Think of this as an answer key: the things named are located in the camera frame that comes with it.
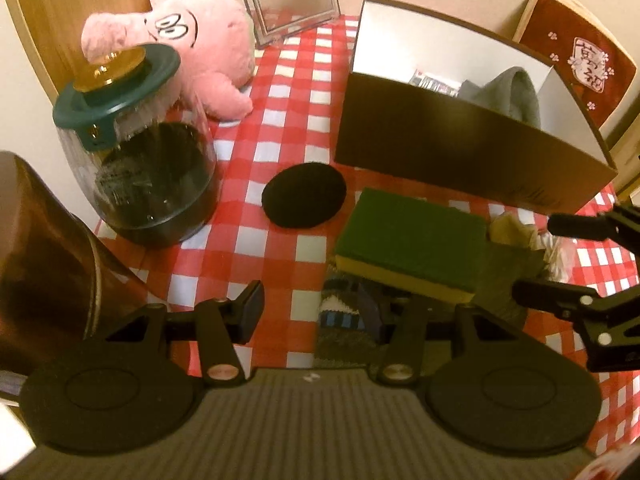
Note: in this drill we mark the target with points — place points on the green and yellow sponge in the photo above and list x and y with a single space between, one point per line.
410 240

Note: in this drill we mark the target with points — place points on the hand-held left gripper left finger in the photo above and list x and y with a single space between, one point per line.
252 310

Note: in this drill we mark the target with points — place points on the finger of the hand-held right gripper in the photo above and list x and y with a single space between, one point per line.
550 296
580 226

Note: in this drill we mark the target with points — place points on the beige cloth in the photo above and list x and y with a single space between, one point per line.
512 232

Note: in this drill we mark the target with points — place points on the black round pad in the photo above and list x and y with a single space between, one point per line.
305 195

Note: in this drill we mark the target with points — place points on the red lucky cat cushion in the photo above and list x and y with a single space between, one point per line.
560 35

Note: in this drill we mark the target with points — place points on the glass jar with green lid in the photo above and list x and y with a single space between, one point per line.
150 185

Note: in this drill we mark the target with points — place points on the brown transparent container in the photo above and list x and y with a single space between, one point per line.
45 260

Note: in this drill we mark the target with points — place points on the grey knit hat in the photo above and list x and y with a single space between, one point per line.
510 95

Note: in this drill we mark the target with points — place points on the patterned packet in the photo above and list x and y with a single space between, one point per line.
432 82

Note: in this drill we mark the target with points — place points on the pink plush toy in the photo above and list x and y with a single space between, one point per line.
210 45

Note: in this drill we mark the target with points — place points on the striped sock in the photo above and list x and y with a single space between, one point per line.
340 310

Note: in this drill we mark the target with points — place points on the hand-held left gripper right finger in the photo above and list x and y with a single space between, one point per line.
372 320

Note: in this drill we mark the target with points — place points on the clear plastic packet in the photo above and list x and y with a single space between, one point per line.
562 257

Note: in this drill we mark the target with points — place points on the brown cardboard box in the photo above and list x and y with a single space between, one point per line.
425 140

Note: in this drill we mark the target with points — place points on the red checkered tablecloth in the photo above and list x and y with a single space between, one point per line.
280 260

